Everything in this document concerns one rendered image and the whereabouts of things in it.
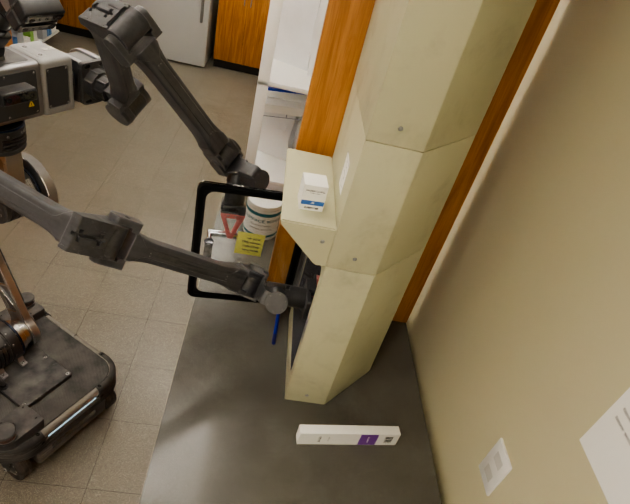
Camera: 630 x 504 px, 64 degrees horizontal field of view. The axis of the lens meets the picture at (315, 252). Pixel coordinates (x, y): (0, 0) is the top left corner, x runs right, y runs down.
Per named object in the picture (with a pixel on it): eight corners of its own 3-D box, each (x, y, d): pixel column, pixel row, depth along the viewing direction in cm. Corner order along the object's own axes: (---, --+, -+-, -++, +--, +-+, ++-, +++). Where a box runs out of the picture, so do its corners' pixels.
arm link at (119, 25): (98, -26, 105) (65, 5, 102) (153, 13, 106) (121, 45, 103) (130, 90, 148) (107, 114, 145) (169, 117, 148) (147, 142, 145)
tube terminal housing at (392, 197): (364, 326, 165) (456, 102, 119) (373, 412, 140) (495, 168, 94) (289, 314, 162) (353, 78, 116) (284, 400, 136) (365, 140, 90)
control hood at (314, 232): (323, 189, 134) (332, 156, 128) (325, 268, 108) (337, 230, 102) (280, 181, 132) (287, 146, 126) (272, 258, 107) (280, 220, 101)
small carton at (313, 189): (319, 199, 110) (326, 175, 107) (322, 212, 106) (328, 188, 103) (297, 195, 109) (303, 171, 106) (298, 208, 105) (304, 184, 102)
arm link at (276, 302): (250, 261, 132) (235, 290, 133) (251, 269, 121) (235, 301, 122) (291, 280, 135) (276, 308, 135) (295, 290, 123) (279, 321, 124)
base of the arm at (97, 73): (104, 97, 151) (103, 57, 144) (124, 107, 149) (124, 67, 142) (79, 103, 145) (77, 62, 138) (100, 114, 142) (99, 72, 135)
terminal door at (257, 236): (287, 305, 157) (316, 197, 134) (186, 296, 151) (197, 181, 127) (287, 303, 158) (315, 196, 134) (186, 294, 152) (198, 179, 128)
